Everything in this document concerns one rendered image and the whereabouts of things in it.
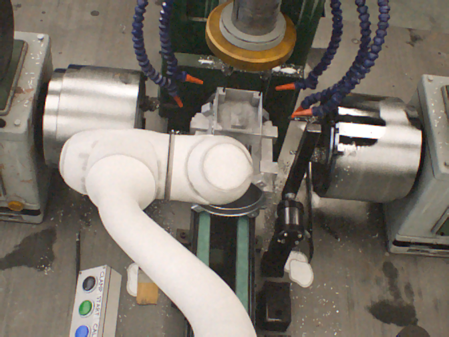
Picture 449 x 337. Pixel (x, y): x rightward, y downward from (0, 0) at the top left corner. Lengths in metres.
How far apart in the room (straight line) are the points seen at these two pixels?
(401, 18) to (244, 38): 2.41
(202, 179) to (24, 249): 0.77
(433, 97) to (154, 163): 0.80
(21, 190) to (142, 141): 0.62
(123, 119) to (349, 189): 0.52
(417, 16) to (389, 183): 2.27
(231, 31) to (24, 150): 0.50
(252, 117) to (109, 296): 0.50
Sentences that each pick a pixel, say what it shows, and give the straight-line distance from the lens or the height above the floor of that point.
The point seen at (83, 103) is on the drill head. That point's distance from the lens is 1.42.
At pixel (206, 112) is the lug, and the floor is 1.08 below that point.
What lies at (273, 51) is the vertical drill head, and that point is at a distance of 1.31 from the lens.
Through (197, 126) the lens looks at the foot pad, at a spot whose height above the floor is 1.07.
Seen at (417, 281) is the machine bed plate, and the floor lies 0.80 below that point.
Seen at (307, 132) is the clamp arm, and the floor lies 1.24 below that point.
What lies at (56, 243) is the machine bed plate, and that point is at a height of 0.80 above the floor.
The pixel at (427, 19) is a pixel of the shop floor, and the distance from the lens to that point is 3.71.
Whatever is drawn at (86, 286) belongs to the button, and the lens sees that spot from 1.29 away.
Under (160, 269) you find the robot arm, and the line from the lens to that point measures 0.81.
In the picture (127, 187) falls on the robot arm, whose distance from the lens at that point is 0.94.
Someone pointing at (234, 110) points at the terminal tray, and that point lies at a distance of 1.47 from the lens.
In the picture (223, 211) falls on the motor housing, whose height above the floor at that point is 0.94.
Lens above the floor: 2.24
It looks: 54 degrees down
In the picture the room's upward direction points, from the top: 12 degrees clockwise
